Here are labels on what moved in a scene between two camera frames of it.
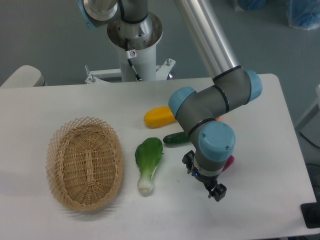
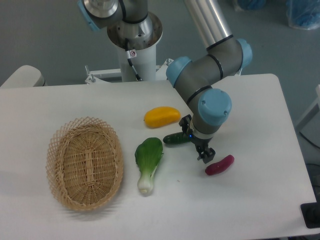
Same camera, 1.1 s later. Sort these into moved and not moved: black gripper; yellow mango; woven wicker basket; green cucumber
Moved: black gripper
Not moved: yellow mango; green cucumber; woven wicker basket
